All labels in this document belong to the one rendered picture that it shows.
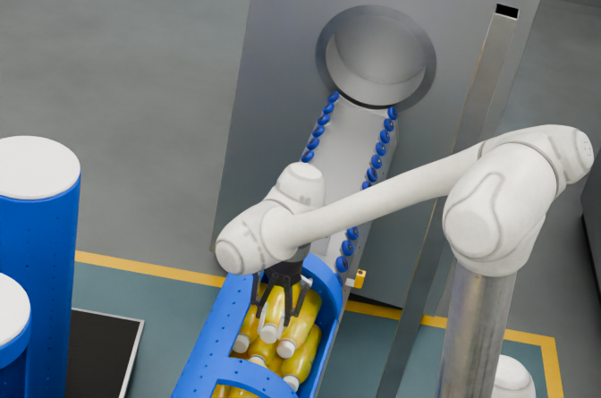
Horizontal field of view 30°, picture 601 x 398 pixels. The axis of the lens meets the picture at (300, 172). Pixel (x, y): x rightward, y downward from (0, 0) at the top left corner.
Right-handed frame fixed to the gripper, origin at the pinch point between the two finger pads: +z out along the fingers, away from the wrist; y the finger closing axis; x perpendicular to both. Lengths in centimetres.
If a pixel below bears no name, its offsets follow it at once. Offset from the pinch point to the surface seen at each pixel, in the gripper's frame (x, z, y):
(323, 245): -59, 22, -3
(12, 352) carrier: 13, 20, 55
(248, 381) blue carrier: 23.4, -4.1, -0.4
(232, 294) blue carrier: -3.8, -0.7, 10.5
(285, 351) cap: -1.7, 9.0, -4.2
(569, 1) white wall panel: -474, 112, -85
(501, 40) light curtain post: -72, -45, -33
